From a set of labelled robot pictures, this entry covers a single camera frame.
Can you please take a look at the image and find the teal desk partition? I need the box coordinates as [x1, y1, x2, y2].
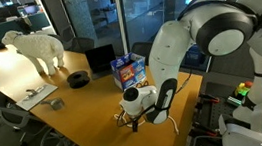
[0, 10, 54, 43]

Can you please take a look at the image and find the white curved device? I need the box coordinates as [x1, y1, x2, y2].
[216, 101, 262, 146]

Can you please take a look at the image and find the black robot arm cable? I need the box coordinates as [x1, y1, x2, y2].
[102, 0, 262, 130]

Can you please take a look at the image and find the green yellow red button box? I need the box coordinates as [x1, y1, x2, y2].
[224, 80, 257, 108]

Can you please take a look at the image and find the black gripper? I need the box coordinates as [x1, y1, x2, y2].
[125, 110, 149, 134]

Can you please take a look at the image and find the black filament spool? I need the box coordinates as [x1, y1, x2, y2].
[65, 69, 92, 91]

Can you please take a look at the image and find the clipboard with paper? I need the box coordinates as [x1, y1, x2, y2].
[13, 82, 62, 113]

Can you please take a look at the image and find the black laptop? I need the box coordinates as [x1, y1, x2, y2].
[84, 43, 119, 81]

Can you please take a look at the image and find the blue printed cardboard box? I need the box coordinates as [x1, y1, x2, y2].
[109, 50, 150, 92]

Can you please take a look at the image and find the blue bin behind glass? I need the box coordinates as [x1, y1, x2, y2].
[181, 41, 213, 74]

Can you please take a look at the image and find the red handled tool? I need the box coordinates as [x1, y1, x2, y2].
[198, 91, 221, 107]

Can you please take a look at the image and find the black perforated mounting board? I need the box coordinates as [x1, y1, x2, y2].
[179, 76, 260, 146]

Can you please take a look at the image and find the white sheep figure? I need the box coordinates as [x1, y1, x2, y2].
[0, 23, 69, 82]

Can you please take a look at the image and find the white rope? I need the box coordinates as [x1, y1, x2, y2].
[113, 103, 181, 143]

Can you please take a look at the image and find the large grey office chair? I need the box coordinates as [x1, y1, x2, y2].
[129, 39, 156, 67]

